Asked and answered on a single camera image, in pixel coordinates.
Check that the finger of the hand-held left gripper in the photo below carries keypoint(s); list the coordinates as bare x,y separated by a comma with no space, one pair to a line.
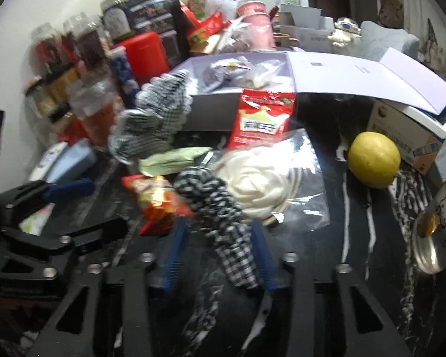
70,190
65,245

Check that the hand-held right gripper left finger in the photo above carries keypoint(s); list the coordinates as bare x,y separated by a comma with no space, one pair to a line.
176,256

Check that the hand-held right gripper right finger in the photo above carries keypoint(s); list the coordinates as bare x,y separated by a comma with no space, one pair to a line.
264,260

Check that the small orange red snack packet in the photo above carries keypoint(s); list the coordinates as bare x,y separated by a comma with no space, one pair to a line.
159,202

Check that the black white checkered scrunchie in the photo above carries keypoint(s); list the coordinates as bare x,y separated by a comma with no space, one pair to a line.
215,208

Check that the clear bag with white cloth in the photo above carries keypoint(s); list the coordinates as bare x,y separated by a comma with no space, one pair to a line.
252,182

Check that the black white gingham cloth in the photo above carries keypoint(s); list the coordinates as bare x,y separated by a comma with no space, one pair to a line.
152,119

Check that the large red snack packet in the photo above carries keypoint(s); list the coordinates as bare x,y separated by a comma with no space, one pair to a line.
262,119

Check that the lavender box with lid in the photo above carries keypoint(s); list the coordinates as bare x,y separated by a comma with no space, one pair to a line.
212,113

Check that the light blue pouch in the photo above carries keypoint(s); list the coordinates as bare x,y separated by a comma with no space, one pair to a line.
72,160

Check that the green white packet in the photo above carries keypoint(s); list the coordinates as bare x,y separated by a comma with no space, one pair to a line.
35,221

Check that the plastic cup with red drink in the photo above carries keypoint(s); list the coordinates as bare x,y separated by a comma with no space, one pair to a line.
93,119

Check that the light green cloth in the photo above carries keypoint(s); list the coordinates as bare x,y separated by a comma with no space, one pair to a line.
171,160

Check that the clear jar with red contents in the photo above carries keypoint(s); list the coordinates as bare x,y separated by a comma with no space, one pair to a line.
52,50

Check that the blue printed tube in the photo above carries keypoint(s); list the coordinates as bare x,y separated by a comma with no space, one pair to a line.
124,74

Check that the yellow lemon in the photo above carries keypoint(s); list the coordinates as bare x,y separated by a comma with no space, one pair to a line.
373,160

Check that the clear jar with dark contents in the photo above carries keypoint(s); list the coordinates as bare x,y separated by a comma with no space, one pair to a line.
87,41

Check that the red plastic canister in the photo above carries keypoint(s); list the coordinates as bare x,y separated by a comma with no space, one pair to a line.
145,55

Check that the dark jar with white label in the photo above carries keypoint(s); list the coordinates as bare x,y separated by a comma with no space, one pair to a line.
115,16

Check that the clear glass cup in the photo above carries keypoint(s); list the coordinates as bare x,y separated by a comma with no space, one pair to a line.
442,230

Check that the printed cardboard box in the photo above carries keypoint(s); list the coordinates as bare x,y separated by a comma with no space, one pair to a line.
401,134

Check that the purple wrapped snack bag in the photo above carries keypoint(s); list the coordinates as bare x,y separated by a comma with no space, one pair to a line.
223,74

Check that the black printed box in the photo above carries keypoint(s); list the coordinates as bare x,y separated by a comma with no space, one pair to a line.
152,11

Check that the red snack bag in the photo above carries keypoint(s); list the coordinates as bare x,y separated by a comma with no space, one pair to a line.
208,26

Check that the white blue small box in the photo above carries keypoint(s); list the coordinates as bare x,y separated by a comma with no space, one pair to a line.
431,122

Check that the pink paper cup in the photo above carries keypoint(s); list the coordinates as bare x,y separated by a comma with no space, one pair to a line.
254,22

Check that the white open cardboard box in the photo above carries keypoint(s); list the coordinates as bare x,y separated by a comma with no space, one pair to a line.
304,20

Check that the grey knitted cushion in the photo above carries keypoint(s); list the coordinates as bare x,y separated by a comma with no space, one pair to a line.
390,41

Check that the white printed tote bag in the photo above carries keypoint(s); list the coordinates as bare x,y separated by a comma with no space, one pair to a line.
436,44

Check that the brown patterned tote bag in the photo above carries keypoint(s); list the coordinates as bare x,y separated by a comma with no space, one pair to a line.
392,5

